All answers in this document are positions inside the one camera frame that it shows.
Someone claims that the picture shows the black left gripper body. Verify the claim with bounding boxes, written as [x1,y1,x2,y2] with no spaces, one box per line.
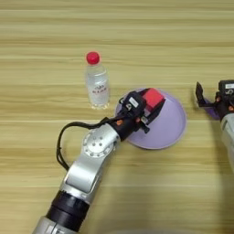
[114,98,151,143]

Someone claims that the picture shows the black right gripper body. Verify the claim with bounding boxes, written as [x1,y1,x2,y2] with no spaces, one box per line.
[214,90,234,121]

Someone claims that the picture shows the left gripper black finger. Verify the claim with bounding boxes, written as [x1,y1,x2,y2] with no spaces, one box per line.
[144,97,167,125]
[137,88,151,96]

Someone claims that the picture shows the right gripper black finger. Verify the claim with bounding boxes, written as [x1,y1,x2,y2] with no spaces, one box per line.
[195,80,215,109]

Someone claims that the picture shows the red cube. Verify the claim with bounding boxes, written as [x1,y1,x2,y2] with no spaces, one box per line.
[142,88,165,112]

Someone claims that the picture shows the clear red-capped water bottle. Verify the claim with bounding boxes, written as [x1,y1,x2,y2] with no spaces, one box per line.
[84,50,111,111]

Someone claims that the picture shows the small purple bar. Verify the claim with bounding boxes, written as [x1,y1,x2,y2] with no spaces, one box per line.
[204,99,221,121]

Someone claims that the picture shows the left gripper white-labelled black box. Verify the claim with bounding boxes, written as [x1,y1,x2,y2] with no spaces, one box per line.
[122,90,147,119]

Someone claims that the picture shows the gripper white-labelled black box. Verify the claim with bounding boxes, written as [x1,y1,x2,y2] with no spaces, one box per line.
[218,79,234,99]
[122,90,147,119]

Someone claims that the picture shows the purple round plate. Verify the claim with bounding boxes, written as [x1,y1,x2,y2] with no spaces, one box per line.
[114,87,187,151]

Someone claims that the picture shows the right gripper white-labelled black box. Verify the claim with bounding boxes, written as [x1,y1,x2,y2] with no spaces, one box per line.
[218,79,234,99]

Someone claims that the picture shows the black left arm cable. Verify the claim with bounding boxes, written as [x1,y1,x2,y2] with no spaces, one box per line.
[56,116,119,172]

